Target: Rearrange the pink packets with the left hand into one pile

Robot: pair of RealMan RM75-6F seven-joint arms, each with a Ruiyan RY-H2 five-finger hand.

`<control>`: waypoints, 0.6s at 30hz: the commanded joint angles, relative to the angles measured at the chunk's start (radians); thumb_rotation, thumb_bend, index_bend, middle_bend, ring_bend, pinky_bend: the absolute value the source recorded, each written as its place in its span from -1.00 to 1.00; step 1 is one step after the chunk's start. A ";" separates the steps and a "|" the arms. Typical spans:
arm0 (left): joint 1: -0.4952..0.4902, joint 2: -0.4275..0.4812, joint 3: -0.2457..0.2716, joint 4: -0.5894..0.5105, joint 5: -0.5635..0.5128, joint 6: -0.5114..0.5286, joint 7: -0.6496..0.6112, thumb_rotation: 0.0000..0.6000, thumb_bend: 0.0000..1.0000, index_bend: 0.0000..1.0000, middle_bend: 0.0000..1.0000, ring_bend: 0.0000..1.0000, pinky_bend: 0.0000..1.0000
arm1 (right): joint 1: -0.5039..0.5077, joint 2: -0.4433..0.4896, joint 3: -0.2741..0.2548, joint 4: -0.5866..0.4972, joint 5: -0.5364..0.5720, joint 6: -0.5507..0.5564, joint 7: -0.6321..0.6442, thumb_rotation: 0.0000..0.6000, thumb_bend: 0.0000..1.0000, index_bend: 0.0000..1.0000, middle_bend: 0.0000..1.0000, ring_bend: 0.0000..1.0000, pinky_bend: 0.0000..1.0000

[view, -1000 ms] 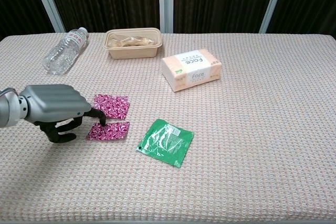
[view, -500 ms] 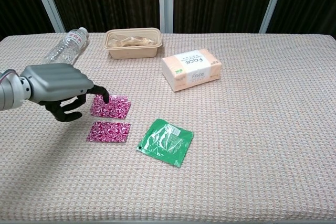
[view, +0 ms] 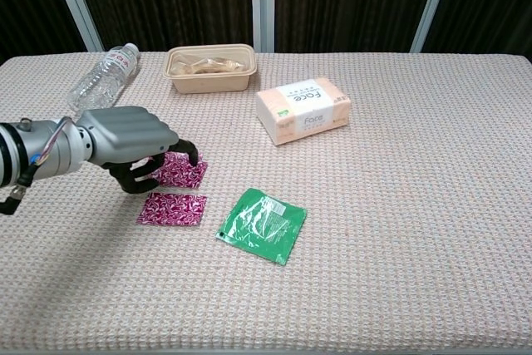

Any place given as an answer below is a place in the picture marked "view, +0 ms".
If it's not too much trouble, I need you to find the green foil packet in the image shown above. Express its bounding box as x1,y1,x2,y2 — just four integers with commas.
214,187,308,267

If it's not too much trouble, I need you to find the aluminium partition post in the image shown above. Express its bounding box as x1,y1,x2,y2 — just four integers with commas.
250,0,276,53
45,0,104,53
410,0,454,53

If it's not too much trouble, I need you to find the clear bag of snacks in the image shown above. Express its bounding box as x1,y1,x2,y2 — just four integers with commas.
170,54,247,76

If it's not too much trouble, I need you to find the pink and white packet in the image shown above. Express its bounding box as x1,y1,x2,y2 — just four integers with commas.
137,192,208,229

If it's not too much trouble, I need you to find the peach facial tissue pack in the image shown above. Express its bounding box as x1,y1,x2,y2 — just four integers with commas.
254,76,352,147

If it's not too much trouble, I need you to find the beige plastic food container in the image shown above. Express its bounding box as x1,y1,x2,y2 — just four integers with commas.
163,43,255,94

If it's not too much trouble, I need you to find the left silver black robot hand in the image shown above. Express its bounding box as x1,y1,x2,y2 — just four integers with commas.
76,106,200,195

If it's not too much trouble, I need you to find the clear plastic water bottle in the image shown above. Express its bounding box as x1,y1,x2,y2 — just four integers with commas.
66,42,140,117

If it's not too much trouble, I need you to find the pink woven tablecloth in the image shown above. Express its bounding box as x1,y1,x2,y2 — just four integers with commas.
0,51,532,352

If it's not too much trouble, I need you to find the black arm cable with connector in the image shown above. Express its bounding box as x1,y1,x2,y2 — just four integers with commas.
0,162,39,217

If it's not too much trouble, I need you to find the magenta patterned packet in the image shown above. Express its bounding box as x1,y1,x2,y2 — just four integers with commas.
151,151,209,188

